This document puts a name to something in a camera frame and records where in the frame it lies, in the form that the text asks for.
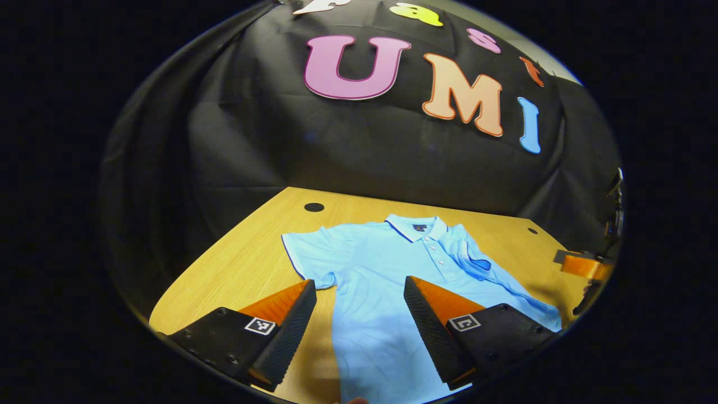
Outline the light blue T-shirt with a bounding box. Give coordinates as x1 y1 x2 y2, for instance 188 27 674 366
280 213 563 404

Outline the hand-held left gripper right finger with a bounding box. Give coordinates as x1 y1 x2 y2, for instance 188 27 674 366
403 276 561 392

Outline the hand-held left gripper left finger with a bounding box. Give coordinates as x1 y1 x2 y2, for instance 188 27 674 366
157 279 317 392

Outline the black backdrop cloth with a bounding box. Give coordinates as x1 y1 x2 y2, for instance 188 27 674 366
98 0 623 315

